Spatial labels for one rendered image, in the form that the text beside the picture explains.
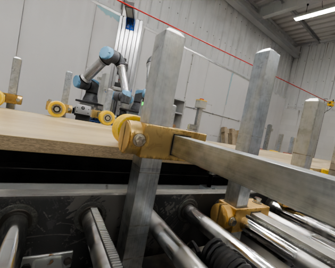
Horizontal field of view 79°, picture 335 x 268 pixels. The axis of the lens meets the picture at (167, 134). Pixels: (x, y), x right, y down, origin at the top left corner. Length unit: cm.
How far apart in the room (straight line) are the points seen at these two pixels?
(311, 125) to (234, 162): 45
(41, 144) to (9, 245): 22
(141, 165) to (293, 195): 20
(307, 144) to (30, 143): 64
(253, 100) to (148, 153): 26
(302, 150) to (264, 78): 26
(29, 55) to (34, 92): 57
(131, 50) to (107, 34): 195
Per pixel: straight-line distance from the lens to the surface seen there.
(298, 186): 19
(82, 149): 47
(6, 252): 29
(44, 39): 409
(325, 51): 967
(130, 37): 251
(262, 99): 46
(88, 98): 222
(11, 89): 137
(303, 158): 65
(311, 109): 66
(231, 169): 22
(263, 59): 48
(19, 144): 47
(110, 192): 38
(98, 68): 205
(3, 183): 52
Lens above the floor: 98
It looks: 3 degrees down
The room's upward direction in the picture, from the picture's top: 11 degrees clockwise
